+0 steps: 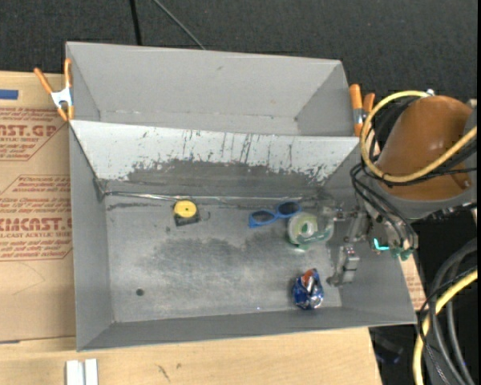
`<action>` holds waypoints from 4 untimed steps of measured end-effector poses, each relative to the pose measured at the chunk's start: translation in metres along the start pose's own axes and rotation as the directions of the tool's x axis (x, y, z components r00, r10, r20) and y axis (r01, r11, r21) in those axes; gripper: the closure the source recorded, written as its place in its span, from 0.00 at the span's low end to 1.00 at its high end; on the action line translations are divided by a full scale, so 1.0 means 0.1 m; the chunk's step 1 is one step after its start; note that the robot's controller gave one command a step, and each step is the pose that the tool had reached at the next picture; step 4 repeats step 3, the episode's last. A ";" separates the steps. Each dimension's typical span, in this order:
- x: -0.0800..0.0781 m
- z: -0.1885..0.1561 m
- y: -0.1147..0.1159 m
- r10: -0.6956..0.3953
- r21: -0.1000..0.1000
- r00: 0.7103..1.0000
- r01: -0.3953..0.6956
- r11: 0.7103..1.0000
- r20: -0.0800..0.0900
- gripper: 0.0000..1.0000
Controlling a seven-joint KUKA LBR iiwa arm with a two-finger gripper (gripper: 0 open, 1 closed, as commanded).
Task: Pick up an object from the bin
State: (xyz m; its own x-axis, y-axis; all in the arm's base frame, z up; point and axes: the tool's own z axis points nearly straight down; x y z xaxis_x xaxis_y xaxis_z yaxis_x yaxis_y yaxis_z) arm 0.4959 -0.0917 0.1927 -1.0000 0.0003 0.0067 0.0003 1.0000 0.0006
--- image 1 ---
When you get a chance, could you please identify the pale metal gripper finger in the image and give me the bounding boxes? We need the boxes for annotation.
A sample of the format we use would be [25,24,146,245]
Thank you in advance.
[322,205,360,223]
[326,245,362,288]

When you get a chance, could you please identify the clear tape roll dispenser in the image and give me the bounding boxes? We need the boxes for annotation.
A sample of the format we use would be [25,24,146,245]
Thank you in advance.
[285,210,334,253]

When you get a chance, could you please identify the crushed blue drink can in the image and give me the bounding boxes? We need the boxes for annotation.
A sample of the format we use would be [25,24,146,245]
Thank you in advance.
[291,267,325,311]

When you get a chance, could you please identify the blue sunglasses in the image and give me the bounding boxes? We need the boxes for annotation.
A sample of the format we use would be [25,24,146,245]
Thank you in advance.
[248,201,303,229]

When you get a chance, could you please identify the grey metal bin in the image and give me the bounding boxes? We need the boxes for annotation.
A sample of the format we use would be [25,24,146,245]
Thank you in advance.
[65,41,418,352]

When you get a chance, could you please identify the yellow and black tape measure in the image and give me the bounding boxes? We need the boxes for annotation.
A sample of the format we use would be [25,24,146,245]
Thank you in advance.
[172,199,202,228]

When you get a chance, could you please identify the brown cardboard board, red print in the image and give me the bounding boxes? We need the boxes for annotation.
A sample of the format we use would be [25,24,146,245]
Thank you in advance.
[0,69,427,345]

